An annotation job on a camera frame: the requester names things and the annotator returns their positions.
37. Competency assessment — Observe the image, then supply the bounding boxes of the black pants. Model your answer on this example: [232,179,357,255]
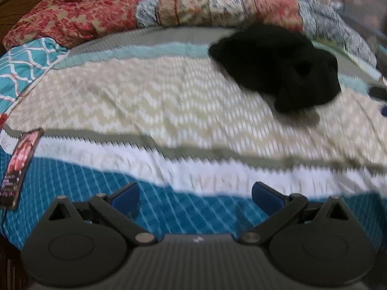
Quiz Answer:
[208,22,341,114]

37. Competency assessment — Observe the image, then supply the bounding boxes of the zigzag patterned bedspread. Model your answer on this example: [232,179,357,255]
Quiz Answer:
[1,29,386,248]

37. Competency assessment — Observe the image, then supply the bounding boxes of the dark printed card packet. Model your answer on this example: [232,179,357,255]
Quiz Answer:
[1,128,44,210]

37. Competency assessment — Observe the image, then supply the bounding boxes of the teal wave pattern pillow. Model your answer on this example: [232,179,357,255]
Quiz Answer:
[0,37,70,125]

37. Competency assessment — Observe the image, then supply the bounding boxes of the red floral patchwork quilt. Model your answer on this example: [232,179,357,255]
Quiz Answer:
[2,0,377,65]

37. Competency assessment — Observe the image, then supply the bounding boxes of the clear bin with teal lid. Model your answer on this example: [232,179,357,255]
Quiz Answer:
[337,0,387,75]

